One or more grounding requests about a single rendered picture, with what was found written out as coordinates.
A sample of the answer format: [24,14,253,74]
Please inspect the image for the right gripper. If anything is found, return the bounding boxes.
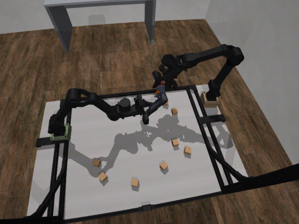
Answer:
[152,68,178,90]

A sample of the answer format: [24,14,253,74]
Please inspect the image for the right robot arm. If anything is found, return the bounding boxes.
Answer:
[159,44,244,101]

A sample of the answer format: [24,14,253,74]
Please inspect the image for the black hose nozzle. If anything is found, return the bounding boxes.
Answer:
[148,81,168,110]

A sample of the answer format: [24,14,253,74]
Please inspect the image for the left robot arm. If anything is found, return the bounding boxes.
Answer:
[48,88,145,137]

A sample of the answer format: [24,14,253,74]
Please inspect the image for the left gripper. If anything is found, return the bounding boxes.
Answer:
[131,94,157,125]

